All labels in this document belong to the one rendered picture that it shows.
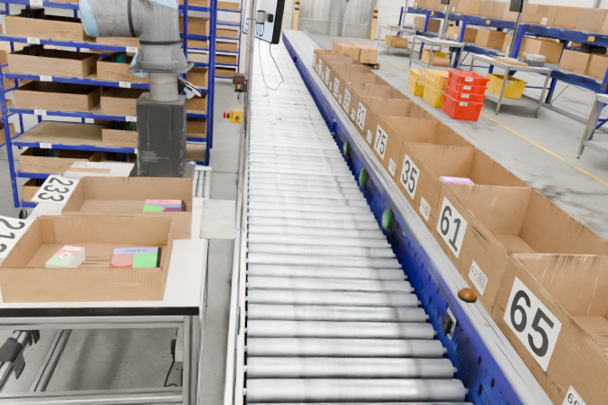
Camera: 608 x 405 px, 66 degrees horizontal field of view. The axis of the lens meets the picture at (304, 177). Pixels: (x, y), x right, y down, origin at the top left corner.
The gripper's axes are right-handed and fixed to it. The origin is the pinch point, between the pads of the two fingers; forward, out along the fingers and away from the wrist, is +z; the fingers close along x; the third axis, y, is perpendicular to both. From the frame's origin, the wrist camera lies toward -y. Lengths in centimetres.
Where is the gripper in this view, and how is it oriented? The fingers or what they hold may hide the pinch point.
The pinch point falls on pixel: (199, 92)
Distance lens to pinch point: 268.4
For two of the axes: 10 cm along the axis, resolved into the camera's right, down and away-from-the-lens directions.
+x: 1.6, 3.9, -9.1
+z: 8.0, 4.9, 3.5
